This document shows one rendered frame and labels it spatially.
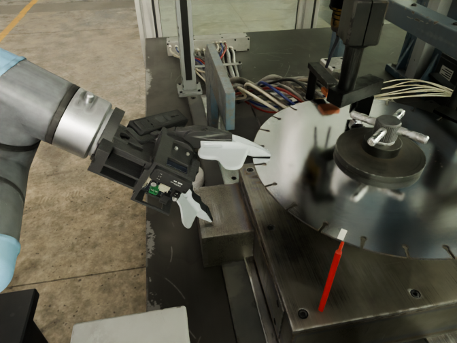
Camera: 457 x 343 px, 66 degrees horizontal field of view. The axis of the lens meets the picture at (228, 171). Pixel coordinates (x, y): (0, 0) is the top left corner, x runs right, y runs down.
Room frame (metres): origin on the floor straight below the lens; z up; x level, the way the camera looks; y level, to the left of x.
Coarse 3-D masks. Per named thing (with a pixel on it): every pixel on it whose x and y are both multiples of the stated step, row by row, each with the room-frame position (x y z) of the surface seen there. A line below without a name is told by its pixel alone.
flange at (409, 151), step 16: (368, 128) 0.43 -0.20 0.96; (336, 144) 0.39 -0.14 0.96; (352, 144) 0.38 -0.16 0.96; (368, 144) 0.37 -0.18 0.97; (400, 144) 0.36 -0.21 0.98; (416, 144) 0.39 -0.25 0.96; (352, 160) 0.35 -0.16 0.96; (368, 160) 0.35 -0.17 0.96; (384, 160) 0.35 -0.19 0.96; (400, 160) 0.35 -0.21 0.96; (416, 160) 0.35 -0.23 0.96; (368, 176) 0.33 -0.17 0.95; (384, 176) 0.32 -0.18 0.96; (400, 176) 0.32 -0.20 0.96; (416, 176) 0.33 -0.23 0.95
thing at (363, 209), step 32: (288, 128) 0.44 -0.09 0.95; (320, 128) 0.44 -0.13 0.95; (352, 128) 0.44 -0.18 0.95; (416, 128) 0.44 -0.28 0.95; (448, 128) 0.44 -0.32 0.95; (256, 160) 0.36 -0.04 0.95; (288, 160) 0.36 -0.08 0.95; (320, 160) 0.36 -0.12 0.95; (448, 160) 0.36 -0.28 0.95; (288, 192) 0.30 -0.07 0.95; (320, 192) 0.30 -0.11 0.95; (352, 192) 0.30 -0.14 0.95; (384, 192) 0.30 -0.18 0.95; (416, 192) 0.30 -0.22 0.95; (448, 192) 0.30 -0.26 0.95; (320, 224) 0.25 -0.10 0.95; (352, 224) 0.25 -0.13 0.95; (384, 224) 0.25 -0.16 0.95; (416, 224) 0.25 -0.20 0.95; (448, 224) 0.25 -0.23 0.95; (416, 256) 0.21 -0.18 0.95; (448, 256) 0.21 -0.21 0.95
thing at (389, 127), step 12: (360, 120) 0.39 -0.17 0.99; (372, 120) 0.38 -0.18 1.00; (384, 120) 0.37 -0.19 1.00; (396, 120) 0.37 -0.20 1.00; (372, 132) 0.38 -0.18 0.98; (384, 132) 0.36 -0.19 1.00; (396, 132) 0.36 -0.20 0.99; (408, 132) 0.36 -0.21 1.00; (372, 144) 0.34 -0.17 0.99; (384, 144) 0.36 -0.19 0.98
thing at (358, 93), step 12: (348, 48) 0.44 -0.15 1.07; (360, 48) 0.43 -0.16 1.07; (348, 60) 0.43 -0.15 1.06; (360, 60) 0.43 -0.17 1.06; (348, 72) 0.43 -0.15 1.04; (348, 84) 0.43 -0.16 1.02; (360, 84) 0.45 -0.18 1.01; (372, 84) 0.45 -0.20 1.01; (336, 96) 0.43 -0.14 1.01; (348, 96) 0.43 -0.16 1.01; (360, 96) 0.44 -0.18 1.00; (372, 96) 0.45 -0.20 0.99; (360, 108) 0.45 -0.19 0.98
